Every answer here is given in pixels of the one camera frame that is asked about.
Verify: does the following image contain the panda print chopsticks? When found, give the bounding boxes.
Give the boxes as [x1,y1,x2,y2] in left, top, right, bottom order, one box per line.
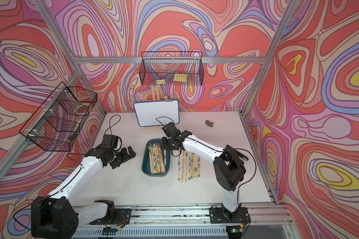
[195,155,200,178]

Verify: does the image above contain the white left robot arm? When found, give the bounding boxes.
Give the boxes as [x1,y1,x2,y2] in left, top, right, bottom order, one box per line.
[31,134,136,239]

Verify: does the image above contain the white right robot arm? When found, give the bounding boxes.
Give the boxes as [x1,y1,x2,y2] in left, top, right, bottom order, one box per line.
[161,122,248,222]

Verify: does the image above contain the teal plastic storage box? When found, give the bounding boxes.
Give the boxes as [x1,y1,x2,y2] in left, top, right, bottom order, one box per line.
[142,139,171,177]

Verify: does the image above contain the wrapped chopsticks in box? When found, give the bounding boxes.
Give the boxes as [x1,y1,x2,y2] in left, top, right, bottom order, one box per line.
[148,143,166,174]

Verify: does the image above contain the blue framed whiteboard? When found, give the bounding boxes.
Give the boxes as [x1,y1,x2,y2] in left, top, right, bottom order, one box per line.
[133,99,180,127]

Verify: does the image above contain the olive and white stapler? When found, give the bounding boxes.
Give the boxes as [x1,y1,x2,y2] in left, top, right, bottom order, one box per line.
[205,120,214,127]

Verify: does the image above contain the wooden whiteboard easel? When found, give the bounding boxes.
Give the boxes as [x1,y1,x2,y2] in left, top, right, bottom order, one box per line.
[143,85,176,129]

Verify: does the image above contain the yellow sticky note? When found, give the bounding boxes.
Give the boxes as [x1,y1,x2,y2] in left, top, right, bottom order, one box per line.
[173,73,188,83]

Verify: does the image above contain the green circuit board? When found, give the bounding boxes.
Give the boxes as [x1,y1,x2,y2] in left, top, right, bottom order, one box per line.
[102,227,122,236]

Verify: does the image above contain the black wire basket left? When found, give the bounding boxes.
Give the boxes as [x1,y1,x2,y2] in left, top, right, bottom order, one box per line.
[19,83,97,152]

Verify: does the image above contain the black wire basket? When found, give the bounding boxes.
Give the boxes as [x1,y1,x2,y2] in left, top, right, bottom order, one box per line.
[139,50,204,86]
[19,83,97,152]

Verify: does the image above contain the black wire basket back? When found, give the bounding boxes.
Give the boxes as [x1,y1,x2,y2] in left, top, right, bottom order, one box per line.
[139,50,204,86]

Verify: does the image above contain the aluminium frame post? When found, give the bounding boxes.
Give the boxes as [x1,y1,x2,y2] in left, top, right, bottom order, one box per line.
[240,0,297,116]

